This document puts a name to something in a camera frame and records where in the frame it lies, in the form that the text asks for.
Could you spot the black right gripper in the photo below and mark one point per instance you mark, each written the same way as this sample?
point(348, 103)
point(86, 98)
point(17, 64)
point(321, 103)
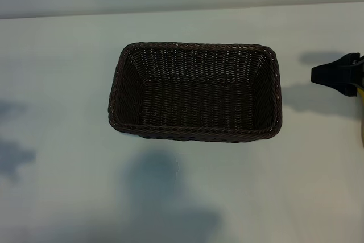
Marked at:
point(361, 73)

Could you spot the yellow banana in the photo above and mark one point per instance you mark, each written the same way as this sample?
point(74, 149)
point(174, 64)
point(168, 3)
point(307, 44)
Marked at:
point(361, 92)

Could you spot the dark brown wicker basket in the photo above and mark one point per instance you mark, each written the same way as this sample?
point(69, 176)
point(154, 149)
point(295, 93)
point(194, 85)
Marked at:
point(196, 103)

